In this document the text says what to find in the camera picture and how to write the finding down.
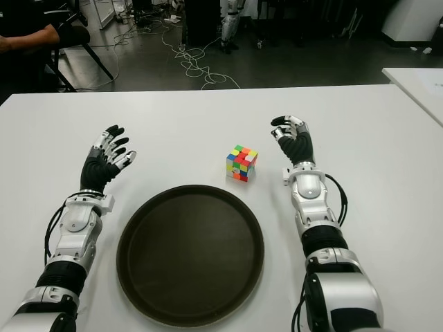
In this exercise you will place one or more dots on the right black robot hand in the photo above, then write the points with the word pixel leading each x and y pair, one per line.
pixel 299 145

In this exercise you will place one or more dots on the white humanoid robot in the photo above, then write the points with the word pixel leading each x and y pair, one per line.
pixel 229 27

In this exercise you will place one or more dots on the white machine base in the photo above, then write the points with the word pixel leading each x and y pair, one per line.
pixel 412 17

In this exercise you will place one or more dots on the black cabinet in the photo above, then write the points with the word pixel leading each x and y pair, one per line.
pixel 204 20

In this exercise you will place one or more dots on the white cabinet frame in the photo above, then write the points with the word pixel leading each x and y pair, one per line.
pixel 104 14

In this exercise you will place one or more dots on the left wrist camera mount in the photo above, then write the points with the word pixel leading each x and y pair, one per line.
pixel 108 203

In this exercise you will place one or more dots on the black chair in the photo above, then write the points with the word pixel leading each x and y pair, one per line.
pixel 74 34

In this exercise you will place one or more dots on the grey leaning frame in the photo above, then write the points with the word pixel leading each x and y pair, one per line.
pixel 349 22

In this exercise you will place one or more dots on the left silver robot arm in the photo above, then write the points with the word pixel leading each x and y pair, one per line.
pixel 76 221

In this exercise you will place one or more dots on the person in black shirt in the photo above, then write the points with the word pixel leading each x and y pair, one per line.
pixel 20 20

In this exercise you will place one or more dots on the small white box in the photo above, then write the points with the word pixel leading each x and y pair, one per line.
pixel 427 50

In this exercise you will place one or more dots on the dark brown round plate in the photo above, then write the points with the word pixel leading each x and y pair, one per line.
pixel 190 256

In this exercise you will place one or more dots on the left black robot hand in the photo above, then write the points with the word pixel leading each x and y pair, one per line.
pixel 95 169

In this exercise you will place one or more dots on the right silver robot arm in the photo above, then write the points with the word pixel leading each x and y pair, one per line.
pixel 311 186

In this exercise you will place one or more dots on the white power strip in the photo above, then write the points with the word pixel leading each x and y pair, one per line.
pixel 171 19

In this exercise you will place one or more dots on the multicoloured Rubik's cube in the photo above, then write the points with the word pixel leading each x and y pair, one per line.
pixel 242 162

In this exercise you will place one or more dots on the white side table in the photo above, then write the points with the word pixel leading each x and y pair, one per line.
pixel 415 86

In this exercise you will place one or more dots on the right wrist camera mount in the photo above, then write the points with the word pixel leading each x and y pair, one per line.
pixel 286 175

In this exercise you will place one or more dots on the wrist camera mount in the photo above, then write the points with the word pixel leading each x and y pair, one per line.
pixel 286 175
pixel 108 203

